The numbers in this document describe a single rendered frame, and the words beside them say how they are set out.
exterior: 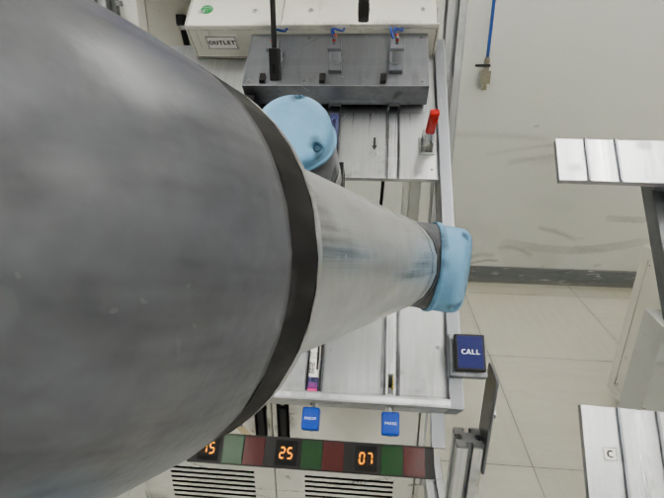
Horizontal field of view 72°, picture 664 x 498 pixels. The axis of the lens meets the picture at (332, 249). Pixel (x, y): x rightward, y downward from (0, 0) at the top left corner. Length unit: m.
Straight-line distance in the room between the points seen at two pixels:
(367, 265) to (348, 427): 0.97
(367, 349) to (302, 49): 0.57
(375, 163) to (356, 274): 0.69
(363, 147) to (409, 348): 0.37
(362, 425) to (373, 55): 0.79
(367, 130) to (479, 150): 1.73
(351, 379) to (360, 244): 0.53
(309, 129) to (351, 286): 0.29
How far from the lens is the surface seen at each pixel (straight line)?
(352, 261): 0.16
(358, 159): 0.85
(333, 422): 1.13
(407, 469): 0.69
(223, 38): 1.03
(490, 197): 2.65
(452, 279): 0.37
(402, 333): 0.71
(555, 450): 1.78
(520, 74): 2.58
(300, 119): 0.44
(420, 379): 0.70
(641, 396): 0.83
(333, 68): 0.90
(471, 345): 0.67
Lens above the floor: 1.15
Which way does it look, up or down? 21 degrees down
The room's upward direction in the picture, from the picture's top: straight up
